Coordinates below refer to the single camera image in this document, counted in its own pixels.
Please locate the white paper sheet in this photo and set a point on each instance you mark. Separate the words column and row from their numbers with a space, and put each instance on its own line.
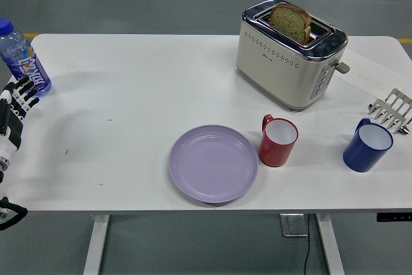
column 370, row 69

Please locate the brown bread slice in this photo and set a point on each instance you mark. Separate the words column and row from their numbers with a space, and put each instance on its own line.
column 288, row 24

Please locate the cream chrome toaster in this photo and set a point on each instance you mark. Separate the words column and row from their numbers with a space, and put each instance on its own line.
column 277, row 72

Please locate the black table control panel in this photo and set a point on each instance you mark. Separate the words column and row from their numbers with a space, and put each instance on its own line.
column 394, row 217

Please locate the purple plate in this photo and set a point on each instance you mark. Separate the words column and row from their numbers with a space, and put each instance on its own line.
column 214, row 164

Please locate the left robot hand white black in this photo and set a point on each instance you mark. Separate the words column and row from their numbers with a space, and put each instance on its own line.
column 13, row 123

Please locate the blue drink bottle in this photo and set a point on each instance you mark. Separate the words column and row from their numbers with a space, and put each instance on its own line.
column 22, row 56

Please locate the silver box under table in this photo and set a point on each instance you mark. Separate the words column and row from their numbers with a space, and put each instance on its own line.
column 292, row 225

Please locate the red mug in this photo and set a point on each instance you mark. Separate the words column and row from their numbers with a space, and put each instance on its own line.
column 273, row 152

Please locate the blue mug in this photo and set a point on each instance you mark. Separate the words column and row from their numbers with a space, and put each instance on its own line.
column 360, row 156

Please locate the metal toast rack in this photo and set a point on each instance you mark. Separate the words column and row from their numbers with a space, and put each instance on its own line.
column 394, row 107

